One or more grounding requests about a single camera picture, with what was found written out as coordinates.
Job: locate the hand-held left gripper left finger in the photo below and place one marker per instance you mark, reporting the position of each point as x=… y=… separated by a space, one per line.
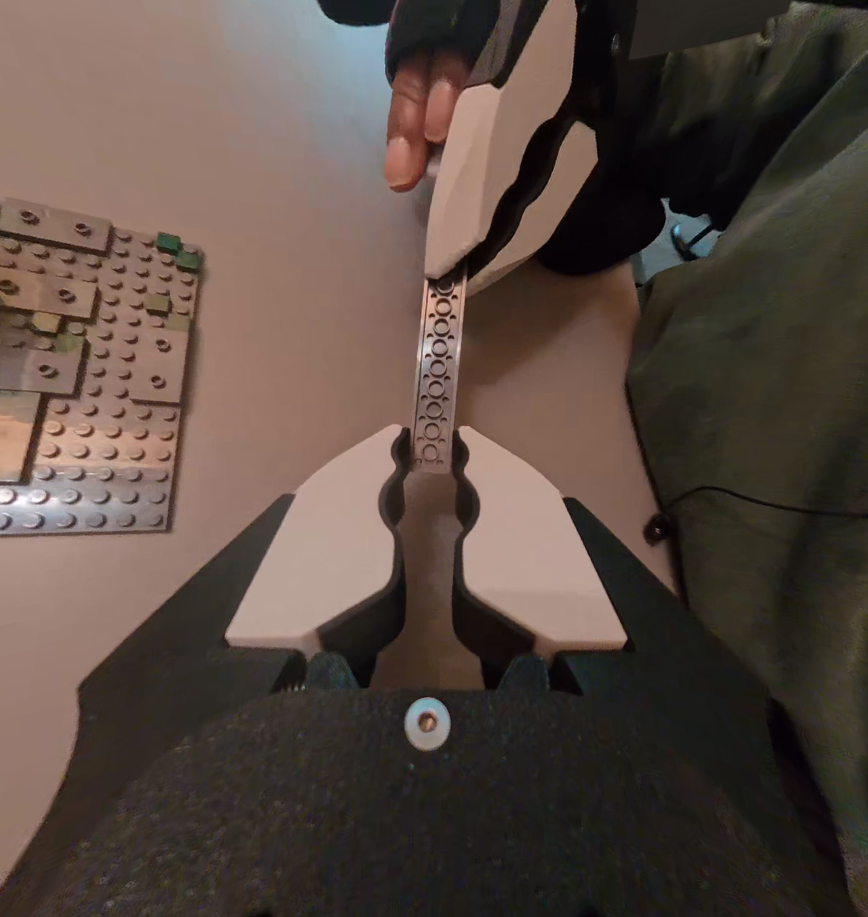
x=326 y=559

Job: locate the grey desk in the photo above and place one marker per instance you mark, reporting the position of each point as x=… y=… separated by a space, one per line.
x=298 y=215

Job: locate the person's right hand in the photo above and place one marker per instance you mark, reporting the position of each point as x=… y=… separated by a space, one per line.
x=412 y=107

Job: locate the long dark grey brick plate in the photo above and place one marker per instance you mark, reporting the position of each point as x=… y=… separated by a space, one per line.
x=437 y=372

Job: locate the grey brick baseplate build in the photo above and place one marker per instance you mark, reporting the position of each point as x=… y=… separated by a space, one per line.
x=119 y=401

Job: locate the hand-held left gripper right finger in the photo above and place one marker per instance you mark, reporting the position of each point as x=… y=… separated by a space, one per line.
x=534 y=566

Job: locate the olive green clothing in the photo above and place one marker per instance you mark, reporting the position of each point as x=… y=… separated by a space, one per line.
x=763 y=358

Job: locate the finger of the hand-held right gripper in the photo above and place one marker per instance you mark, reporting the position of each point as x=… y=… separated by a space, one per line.
x=491 y=129
x=559 y=193

